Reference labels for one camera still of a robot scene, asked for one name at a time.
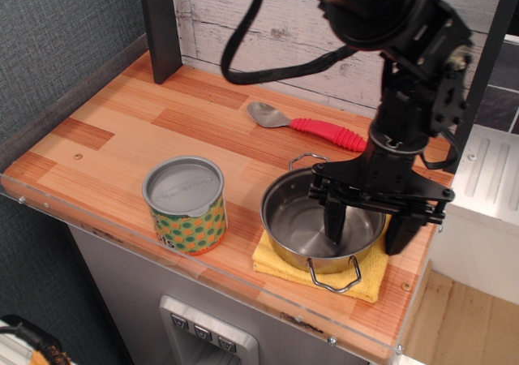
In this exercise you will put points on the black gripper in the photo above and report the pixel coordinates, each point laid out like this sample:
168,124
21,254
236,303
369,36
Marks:
382,181

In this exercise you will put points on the stainless steel pot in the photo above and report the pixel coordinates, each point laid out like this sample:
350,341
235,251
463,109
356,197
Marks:
296,229

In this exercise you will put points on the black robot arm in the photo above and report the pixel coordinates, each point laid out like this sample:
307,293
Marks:
426,50

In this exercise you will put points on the yellow folded cloth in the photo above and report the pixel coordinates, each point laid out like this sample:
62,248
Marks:
373,267

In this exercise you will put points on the white toy sink unit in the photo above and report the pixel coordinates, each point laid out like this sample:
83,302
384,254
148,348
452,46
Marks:
478,244

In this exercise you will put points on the green orange dotted can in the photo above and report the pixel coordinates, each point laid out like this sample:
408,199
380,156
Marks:
186,200

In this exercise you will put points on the silver dispenser panel with buttons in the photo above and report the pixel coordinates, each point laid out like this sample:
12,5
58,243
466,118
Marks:
196,337

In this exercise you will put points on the clear acrylic edge guard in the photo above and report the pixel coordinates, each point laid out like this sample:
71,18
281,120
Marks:
292,323

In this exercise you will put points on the orange object at corner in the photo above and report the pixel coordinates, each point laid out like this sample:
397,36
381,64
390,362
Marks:
39,358

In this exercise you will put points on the spoon with red handle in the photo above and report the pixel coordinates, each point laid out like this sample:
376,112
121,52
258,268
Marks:
270,117

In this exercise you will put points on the dark grey right post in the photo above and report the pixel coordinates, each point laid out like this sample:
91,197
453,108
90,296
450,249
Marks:
499,26

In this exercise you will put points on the dark grey post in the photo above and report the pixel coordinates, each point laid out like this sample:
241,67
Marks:
163,40
499,26

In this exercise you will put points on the dark grey left post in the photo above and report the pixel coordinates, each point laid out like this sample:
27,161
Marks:
163,40

